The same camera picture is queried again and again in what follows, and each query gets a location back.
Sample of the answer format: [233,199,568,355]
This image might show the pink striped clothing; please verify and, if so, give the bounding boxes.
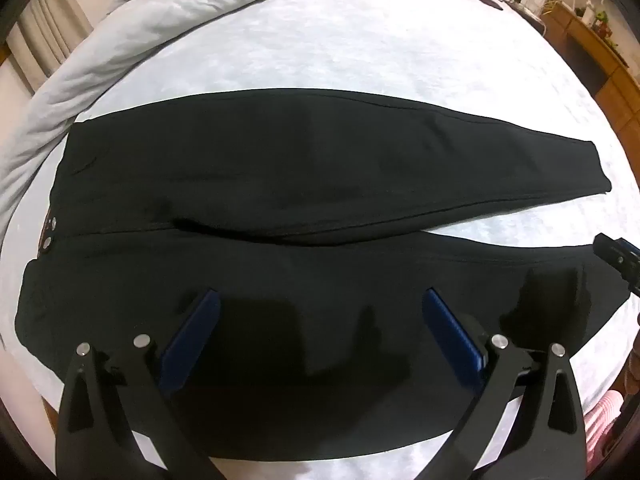
[582,392,626,461]

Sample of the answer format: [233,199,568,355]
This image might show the black pants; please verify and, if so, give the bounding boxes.
[14,87,633,461]

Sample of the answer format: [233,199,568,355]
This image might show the green plant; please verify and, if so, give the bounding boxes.
[575,0,621,43]

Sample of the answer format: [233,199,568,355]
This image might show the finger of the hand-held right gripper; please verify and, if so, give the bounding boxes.
[594,232,640,301]

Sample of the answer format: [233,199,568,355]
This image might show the beige curtain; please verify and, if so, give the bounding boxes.
[17,0,96,96]

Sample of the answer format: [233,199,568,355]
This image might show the wooden desk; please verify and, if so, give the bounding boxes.
[542,0,640,141]

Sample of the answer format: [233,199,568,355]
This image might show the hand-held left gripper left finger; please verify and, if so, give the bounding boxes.
[54,287,223,480]

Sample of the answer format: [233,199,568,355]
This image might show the grey comforter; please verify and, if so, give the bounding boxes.
[0,0,411,221]

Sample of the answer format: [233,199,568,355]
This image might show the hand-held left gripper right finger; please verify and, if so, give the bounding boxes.
[417,287,586,480]

